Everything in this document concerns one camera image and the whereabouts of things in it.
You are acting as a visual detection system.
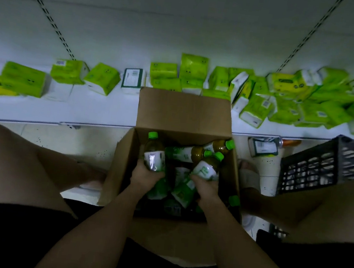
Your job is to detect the person's right hand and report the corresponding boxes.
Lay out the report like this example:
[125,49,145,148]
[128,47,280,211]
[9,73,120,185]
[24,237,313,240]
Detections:
[187,174,224,211]

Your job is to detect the person's left hand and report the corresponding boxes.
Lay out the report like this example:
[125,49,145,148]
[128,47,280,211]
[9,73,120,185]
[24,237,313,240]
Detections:
[127,158,167,200]

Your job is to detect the green-capped tea bottle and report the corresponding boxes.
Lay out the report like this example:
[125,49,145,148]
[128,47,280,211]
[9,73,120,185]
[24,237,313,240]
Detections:
[141,130,170,173]
[191,149,225,182]

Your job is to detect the person's right forearm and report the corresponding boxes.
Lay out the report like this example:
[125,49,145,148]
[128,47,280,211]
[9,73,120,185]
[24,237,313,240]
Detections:
[192,199,315,268]

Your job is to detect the person's left forearm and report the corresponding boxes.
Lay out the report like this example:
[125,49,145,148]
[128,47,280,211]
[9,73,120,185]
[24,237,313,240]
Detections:
[33,178,150,268]

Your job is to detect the pile of tea bottles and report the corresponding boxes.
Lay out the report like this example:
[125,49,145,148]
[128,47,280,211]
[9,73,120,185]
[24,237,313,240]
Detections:
[143,130,248,224]

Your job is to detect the white slipper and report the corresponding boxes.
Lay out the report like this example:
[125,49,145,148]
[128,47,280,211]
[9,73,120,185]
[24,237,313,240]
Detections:
[235,158,265,193]
[59,177,106,207]

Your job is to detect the brown cardboard box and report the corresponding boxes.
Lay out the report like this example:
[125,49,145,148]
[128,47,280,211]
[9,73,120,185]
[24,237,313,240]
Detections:
[91,83,255,268]

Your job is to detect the white tissue packet, dark-green border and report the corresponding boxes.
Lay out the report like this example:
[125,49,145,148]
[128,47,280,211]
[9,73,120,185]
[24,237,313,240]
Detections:
[246,135,281,160]
[120,66,147,96]

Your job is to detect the white shelf board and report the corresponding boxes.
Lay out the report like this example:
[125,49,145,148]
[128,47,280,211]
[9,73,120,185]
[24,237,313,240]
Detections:
[0,50,354,163]

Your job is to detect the orange tube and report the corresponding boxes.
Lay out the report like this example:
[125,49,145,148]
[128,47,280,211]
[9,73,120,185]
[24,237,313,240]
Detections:
[278,137,302,150]

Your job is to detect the row of green tissue packets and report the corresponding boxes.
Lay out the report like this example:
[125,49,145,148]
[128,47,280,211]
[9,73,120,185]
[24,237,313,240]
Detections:
[0,29,354,140]

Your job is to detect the person's right leg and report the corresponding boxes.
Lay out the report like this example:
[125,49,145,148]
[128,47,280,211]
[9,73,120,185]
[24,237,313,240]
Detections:
[235,165,354,251]

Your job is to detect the person's leg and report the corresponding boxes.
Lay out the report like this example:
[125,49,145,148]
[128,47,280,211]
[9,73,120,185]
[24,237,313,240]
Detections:
[235,165,354,251]
[0,123,112,220]

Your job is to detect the grey plastic crate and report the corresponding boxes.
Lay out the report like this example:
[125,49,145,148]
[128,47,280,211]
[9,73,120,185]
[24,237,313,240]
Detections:
[276,129,354,204]

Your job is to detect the person's left leg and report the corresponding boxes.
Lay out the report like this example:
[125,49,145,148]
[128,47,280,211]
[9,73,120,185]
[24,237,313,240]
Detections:
[0,123,112,220]

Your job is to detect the black shorts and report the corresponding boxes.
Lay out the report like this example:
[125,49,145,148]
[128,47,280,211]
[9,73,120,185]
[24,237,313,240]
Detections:
[0,191,354,268]

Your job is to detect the slotted shelf upright strip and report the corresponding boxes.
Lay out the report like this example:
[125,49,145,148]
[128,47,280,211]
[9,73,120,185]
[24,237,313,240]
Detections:
[276,0,345,80]
[3,0,83,61]

